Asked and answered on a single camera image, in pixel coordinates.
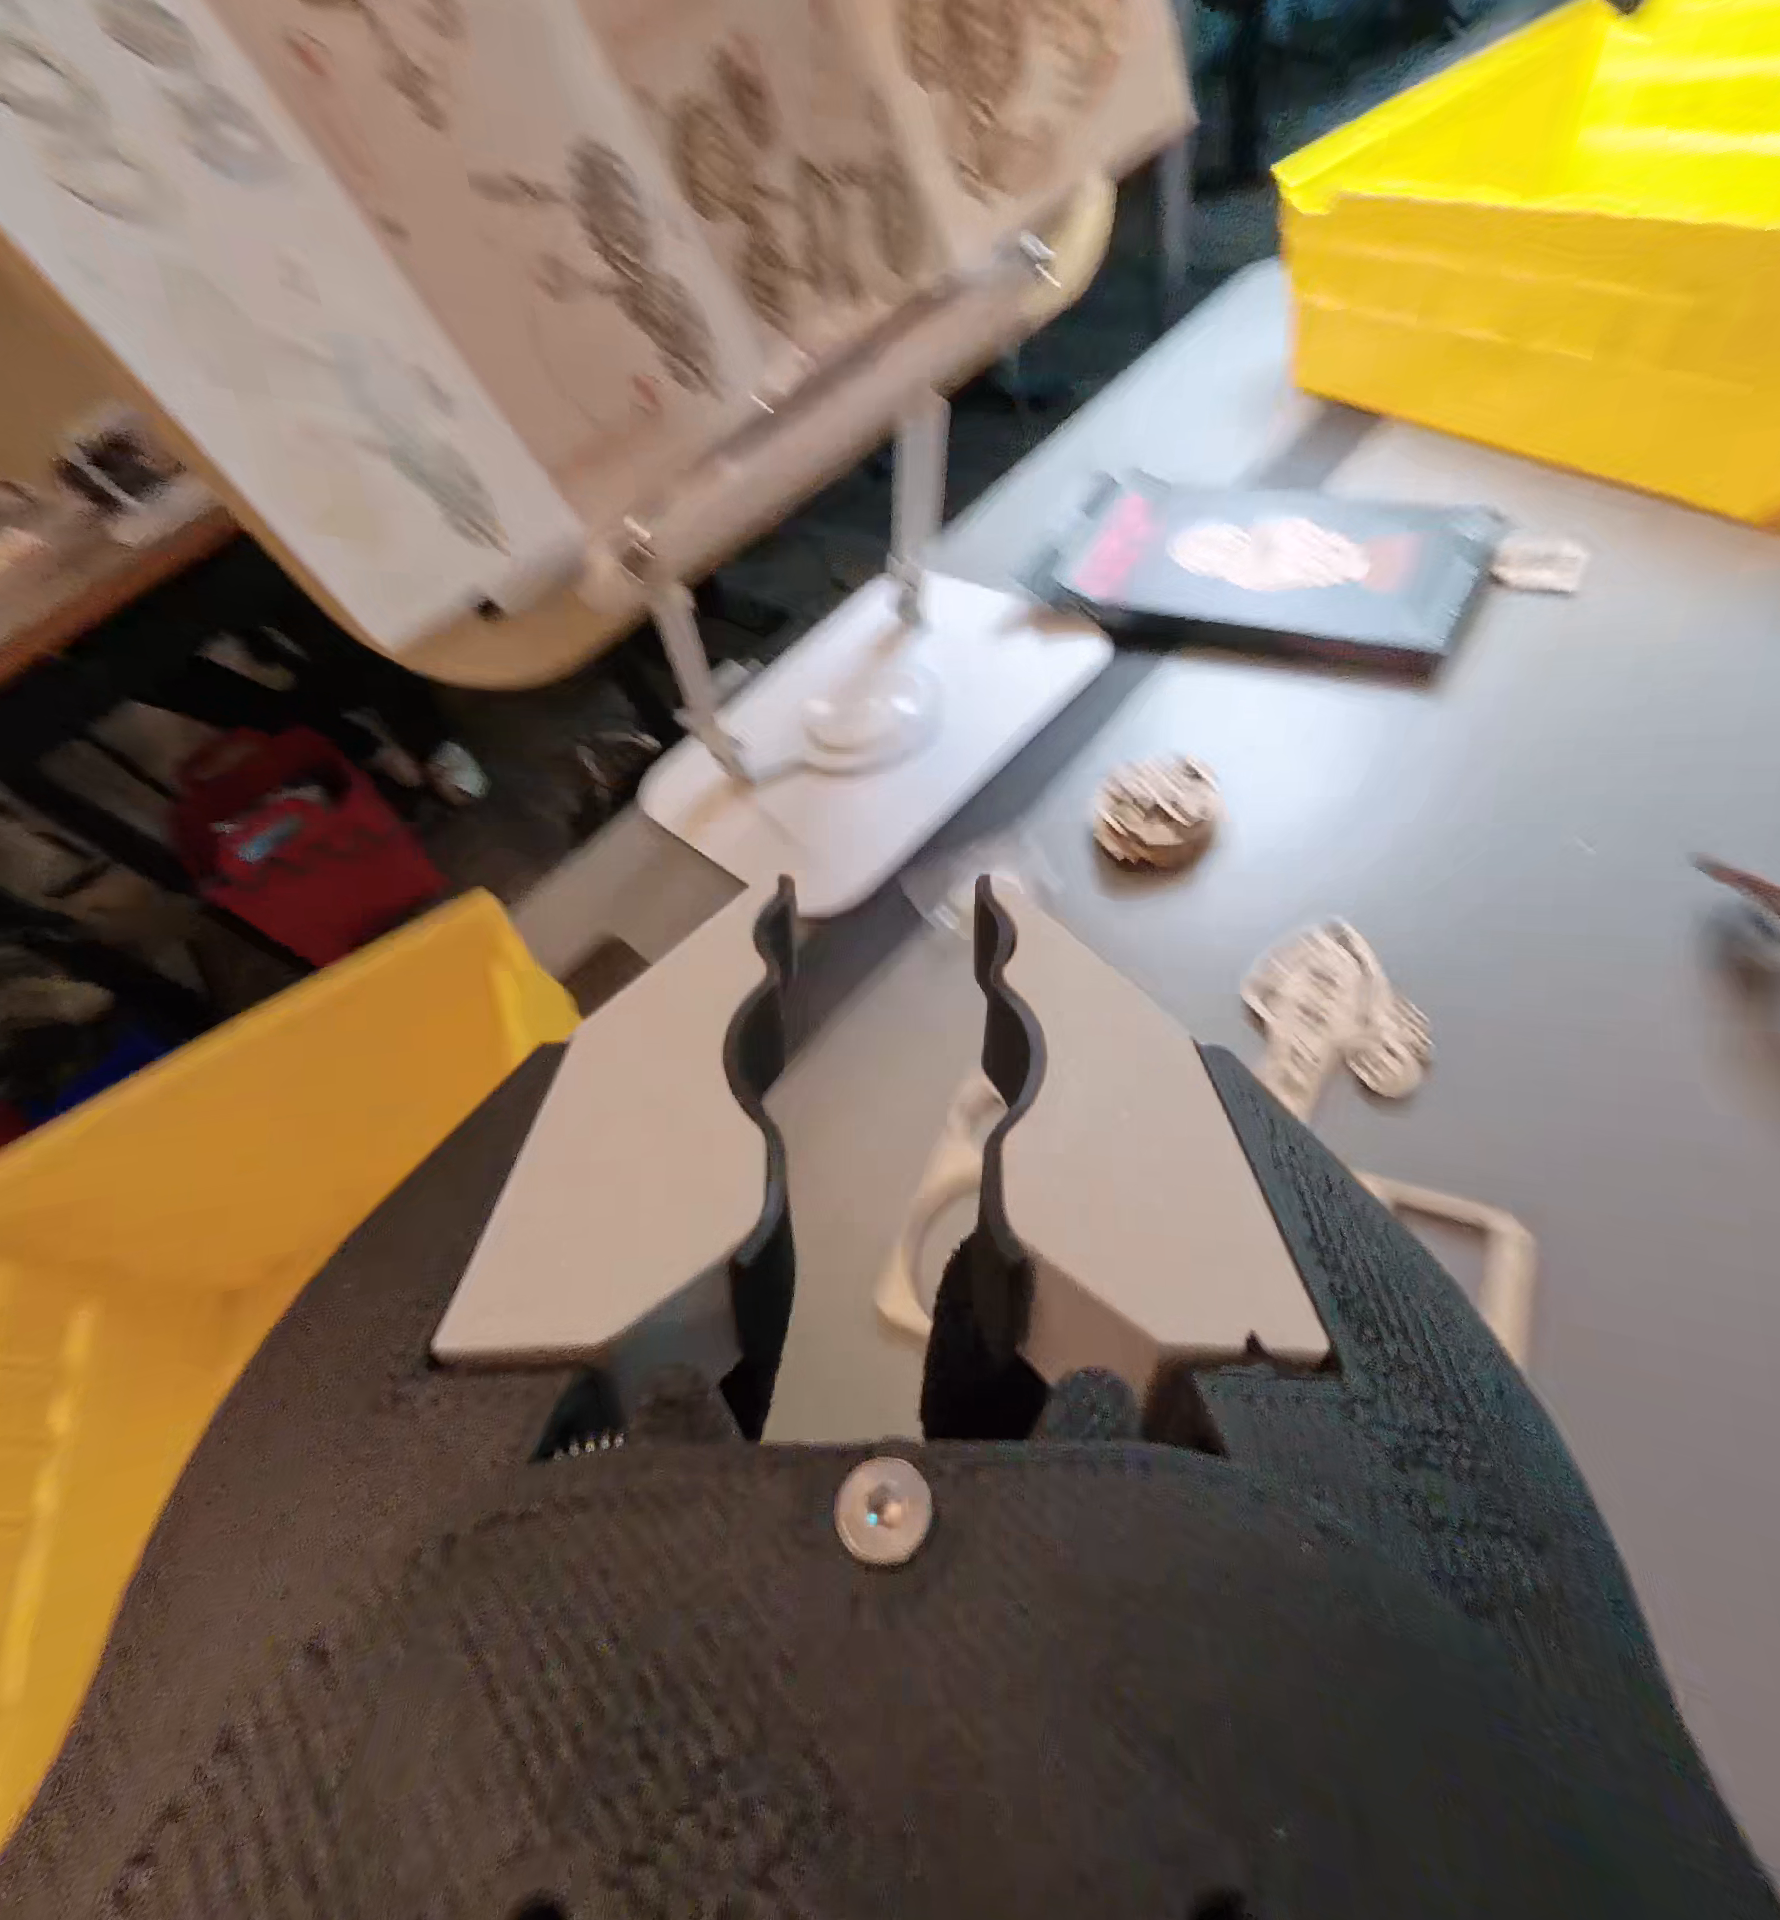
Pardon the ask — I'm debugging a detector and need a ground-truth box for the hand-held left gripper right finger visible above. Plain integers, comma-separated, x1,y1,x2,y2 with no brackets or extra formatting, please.
917,874,1334,1442

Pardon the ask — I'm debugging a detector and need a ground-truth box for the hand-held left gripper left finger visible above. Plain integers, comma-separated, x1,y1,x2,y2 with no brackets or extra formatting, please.
429,874,802,1442

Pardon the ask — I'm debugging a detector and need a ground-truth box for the wooden sheet frame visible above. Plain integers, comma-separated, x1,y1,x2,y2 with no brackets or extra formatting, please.
875,1069,1539,1369

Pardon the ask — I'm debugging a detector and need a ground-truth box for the yellow plastic bin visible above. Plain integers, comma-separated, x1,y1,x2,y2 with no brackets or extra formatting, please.
0,885,583,1920
1271,0,1780,547

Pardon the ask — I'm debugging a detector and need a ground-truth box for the grey desk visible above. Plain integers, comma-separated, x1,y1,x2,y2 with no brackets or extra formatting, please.
505,254,1780,1920

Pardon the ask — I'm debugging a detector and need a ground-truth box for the ornate wooden paddle piece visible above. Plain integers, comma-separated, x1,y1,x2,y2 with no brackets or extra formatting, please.
1238,917,1435,1120

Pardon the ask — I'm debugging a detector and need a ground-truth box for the stacked wooden gear disc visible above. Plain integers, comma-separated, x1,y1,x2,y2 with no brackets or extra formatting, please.
1092,753,1225,871

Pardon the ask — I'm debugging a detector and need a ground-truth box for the red bag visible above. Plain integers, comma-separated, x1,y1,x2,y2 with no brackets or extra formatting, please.
171,728,449,969

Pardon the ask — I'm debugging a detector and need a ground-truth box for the white book stand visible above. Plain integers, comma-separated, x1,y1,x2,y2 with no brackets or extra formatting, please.
395,171,1115,921

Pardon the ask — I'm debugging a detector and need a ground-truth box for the black puzzle box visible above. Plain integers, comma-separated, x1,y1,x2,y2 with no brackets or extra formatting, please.
1016,471,1507,681

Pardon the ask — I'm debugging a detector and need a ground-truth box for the wooden background table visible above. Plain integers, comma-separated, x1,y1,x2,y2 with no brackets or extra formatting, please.
0,501,241,730

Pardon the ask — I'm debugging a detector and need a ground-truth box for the paper instruction sheet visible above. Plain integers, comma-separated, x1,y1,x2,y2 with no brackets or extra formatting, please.
0,0,1200,654

